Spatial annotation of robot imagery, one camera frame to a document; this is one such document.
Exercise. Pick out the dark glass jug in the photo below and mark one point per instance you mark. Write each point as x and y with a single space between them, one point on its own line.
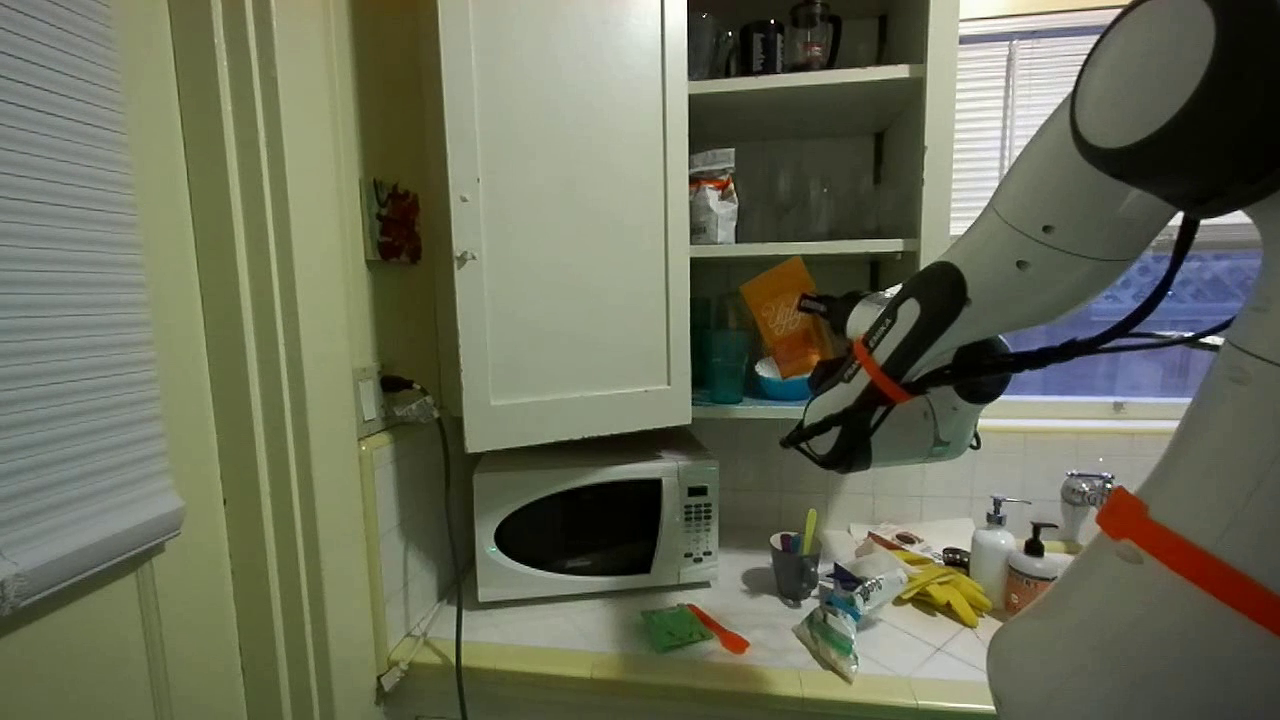
814 33

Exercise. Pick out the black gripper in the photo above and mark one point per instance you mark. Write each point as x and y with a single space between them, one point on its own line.
861 322

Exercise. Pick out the white microwave oven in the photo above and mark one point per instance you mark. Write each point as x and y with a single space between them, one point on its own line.
587 525

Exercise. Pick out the crumpled clear plastic bag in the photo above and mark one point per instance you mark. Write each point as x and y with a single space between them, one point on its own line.
835 637

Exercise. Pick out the yellow rubber gloves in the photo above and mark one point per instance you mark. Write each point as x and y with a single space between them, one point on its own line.
951 595

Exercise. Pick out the white bottle on shelf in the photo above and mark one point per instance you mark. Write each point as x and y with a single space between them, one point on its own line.
714 202

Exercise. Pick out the cream panel door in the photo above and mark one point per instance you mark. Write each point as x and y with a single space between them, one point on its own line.
264 403

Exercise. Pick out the orange plastic scraper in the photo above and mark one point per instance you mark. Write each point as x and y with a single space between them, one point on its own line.
721 630

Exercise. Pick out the white orange-label soap bottle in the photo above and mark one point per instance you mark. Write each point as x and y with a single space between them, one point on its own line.
1029 580

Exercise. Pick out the white wall cabinet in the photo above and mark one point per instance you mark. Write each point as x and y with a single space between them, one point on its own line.
802 246

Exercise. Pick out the window with white blind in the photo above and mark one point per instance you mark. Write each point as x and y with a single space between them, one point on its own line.
1027 106

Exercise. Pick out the blue bowl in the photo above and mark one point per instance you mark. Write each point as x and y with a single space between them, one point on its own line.
776 387

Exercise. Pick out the white cabinet door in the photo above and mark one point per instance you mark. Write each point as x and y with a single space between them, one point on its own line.
561 202

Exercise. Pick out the dark blue mug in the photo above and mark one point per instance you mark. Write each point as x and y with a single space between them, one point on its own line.
789 568

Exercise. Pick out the red wall ornament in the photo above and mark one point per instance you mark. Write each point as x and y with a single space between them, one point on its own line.
398 221

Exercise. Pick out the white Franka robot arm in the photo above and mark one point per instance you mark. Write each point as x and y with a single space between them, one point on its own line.
1064 224

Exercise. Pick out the yellow green utensil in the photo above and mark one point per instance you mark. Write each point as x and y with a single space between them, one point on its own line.
809 529

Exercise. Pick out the green sponge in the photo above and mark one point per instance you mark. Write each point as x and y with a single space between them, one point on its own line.
668 630

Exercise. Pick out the white door blind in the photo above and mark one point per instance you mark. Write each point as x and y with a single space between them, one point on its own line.
81 264

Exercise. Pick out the white bottle black pump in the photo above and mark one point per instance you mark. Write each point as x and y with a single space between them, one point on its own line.
994 561

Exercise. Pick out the teal plastic cups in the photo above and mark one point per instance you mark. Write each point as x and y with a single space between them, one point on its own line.
727 362

